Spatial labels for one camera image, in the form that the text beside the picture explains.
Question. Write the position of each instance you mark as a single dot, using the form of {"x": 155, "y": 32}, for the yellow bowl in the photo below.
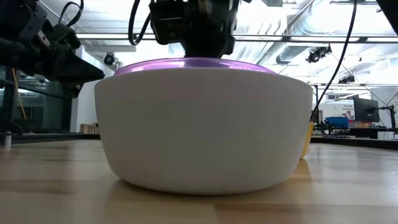
{"x": 307, "y": 140}

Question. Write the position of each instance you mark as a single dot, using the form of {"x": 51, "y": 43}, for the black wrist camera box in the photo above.
{"x": 168, "y": 23}
{"x": 66, "y": 38}

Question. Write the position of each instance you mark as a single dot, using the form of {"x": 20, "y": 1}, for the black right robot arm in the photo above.
{"x": 390, "y": 11}

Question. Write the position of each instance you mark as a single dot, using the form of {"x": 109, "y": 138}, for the wooden boxes stack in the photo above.
{"x": 90, "y": 128}

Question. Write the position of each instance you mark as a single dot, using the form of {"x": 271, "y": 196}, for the white bowl with blue inside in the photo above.
{"x": 202, "y": 130}

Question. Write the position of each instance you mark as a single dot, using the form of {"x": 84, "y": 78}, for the round black ceiling camera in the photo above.
{"x": 109, "y": 58}

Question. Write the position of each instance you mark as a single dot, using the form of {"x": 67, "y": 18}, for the short white post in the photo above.
{"x": 7, "y": 140}

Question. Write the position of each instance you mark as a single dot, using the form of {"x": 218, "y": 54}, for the long fluorescent ceiling light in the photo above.
{"x": 115, "y": 36}

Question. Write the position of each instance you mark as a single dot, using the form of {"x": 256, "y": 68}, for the white wall poster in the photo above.
{"x": 347, "y": 111}

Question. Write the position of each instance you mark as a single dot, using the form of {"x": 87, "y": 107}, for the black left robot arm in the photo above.
{"x": 12, "y": 18}

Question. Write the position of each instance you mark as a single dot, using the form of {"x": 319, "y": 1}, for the black computer monitor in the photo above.
{"x": 365, "y": 110}

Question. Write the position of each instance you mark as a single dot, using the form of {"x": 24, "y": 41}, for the blue storage bin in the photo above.
{"x": 337, "y": 123}

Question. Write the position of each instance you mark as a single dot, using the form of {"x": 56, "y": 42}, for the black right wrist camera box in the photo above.
{"x": 168, "y": 23}

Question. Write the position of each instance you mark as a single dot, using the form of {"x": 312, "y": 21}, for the small black ceiling fixture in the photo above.
{"x": 346, "y": 79}

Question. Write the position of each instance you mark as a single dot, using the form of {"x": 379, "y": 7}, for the black ceiling spotlight cluster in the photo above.
{"x": 317, "y": 54}

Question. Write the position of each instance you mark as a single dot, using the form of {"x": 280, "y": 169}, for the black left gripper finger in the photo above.
{"x": 73, "y": 88}
{"x": 77, "y": 70}

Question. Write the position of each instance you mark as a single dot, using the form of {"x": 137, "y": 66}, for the silver ceiling air duct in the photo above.
{"x": 289, "y": 46}

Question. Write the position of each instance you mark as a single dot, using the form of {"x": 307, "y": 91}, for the purple plate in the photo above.
{"x": 192, "y": 63}

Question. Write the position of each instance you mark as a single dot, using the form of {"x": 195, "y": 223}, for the black pole stand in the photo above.
{"x": 316, "y": 99}

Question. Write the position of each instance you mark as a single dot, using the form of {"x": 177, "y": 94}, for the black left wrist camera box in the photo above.
{"x": 66, "y": 38}

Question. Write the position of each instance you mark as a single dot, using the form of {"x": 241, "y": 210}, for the black framed glass partition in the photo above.
{"x": 40, "y": 109}

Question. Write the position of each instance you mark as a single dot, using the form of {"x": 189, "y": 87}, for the ceiling light rail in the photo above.
{"x": 295, "y": 39}

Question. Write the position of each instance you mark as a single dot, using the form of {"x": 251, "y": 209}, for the black workbench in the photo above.
{"x": 357, "y": 140}

